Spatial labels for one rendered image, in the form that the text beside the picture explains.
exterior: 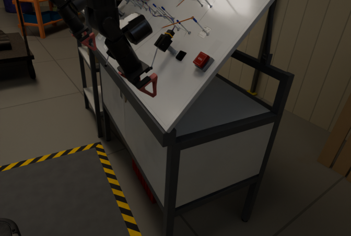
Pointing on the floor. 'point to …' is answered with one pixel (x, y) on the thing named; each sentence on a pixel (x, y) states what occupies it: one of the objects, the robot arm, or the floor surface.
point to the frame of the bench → (173, 156)
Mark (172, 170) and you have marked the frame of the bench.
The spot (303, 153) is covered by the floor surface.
